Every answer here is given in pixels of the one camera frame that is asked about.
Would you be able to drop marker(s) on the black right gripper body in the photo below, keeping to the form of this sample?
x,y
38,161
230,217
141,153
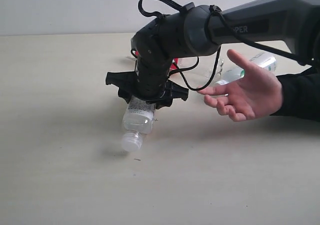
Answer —
x,y
157,44

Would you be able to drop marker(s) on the clear cola bottle red label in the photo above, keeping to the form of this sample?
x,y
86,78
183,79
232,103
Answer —
x,y
204,68

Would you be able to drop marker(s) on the clear bottle white printed label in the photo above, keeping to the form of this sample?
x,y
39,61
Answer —
x,y
137,123

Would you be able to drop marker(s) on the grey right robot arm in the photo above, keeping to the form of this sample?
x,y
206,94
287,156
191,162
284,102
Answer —
x,y
288,28

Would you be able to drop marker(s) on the person's open bare hand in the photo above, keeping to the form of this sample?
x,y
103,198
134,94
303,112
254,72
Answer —
x,y
256,95

